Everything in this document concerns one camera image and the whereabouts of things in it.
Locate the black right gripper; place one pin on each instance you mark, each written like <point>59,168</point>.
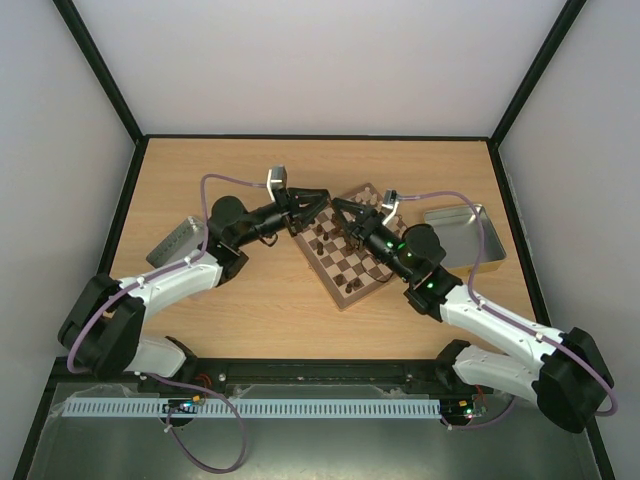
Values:
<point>363,225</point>

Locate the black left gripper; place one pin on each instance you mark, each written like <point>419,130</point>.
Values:
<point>304,215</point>

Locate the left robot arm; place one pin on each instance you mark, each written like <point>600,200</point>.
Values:
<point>103,331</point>

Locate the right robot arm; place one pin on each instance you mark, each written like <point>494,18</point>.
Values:
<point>563,373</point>

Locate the white chess piece row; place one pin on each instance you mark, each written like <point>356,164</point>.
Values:
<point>370,196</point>

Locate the pile of dark chess pieces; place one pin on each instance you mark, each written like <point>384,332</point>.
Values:
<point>336,232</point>

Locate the wooden chess board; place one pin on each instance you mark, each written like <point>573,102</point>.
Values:
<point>335,268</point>

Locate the gold tin box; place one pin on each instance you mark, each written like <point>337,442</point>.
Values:
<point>458,232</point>

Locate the silver tin lid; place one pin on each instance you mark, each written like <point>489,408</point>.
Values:
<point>179,243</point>

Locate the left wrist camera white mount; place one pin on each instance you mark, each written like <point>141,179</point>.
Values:
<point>276,180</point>

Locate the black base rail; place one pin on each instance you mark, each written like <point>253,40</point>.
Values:
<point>410,376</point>

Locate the light blue cable duct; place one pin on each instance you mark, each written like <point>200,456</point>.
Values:
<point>254,408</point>

